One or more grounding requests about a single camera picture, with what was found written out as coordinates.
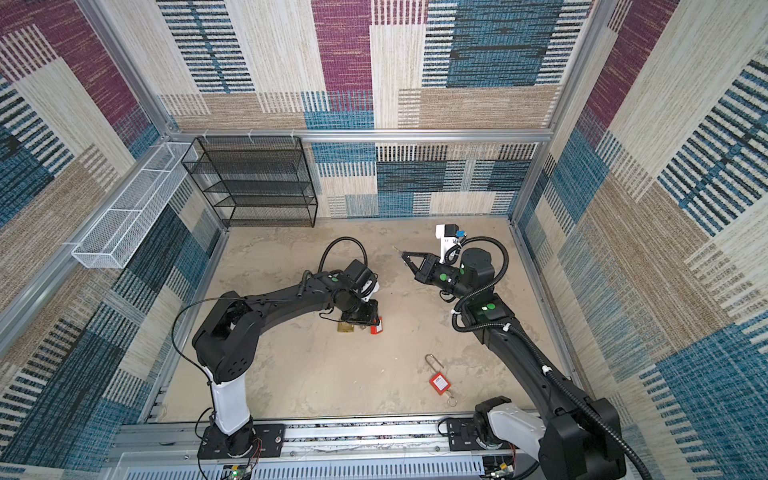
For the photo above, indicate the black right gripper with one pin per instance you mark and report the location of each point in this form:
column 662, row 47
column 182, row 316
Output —
column 427, row 268

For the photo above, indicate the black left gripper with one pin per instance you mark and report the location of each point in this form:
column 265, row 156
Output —
column 370, row 318

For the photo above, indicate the brass padlock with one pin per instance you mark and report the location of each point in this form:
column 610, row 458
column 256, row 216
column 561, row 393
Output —
column 344, row 327

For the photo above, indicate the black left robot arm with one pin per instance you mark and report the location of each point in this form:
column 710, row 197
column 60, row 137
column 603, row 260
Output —
column 341, row 291

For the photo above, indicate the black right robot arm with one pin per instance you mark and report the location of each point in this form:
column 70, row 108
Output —
column 570, row 435

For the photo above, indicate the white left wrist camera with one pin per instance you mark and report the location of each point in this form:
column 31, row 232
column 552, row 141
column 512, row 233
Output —
column 371, row 287

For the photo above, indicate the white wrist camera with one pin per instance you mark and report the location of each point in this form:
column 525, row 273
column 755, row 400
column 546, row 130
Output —
column 451, row 238
column 371, row 287

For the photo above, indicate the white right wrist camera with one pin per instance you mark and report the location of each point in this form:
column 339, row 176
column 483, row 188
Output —
column 451, row 238

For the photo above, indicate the aluminium front rail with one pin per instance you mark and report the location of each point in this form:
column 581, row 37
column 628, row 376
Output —
column 364, row 447

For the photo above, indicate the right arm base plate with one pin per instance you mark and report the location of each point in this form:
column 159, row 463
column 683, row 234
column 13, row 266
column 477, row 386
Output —
column 468, row 433

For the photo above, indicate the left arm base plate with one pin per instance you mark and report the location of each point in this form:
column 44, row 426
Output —
column 249, row 442

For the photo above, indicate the black wire shelf rack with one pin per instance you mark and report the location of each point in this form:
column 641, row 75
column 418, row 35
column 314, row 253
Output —
column 254, row 181

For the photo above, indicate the white mesh wall basket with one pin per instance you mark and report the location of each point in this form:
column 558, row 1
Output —
column 117, row 234

